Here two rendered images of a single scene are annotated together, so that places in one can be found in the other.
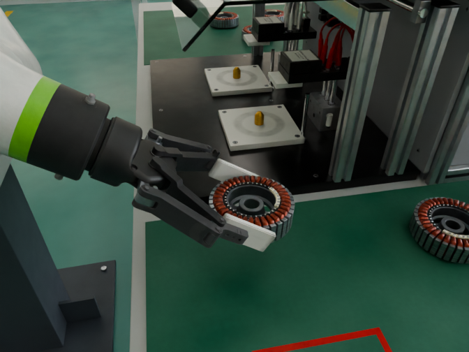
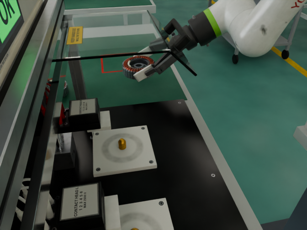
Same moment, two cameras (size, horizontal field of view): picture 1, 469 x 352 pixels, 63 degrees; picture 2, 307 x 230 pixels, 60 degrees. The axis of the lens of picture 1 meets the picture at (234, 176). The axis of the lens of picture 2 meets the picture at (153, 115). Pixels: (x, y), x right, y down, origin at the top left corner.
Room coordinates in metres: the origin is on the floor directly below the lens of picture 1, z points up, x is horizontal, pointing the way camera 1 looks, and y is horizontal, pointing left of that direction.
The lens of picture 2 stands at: (1.19, 0.03, 1.27)
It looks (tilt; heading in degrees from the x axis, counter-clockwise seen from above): 38 degrees down; 180
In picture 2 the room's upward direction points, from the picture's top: straight up
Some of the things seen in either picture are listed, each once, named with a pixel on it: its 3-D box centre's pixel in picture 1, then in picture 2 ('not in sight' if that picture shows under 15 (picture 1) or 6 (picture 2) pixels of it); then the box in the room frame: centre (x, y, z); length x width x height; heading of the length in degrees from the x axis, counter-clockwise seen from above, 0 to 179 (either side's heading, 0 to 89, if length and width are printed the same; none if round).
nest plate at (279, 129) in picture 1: (259, 126); (122, 148); (0.70, -0.05, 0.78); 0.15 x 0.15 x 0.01; 11
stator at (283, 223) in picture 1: (250, 207); (139, 67); (0.38, -0.02, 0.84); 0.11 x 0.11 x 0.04
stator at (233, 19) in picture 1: (223, 19); not in sight; (1.51, 0.04, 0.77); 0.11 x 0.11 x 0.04
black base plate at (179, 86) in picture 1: (252, 106); (121, 192); (0.82, -0.04, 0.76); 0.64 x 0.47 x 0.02; 11
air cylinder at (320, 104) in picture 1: (325, 110); (62, 150); (0.73, -0.19, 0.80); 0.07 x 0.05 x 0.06; 11
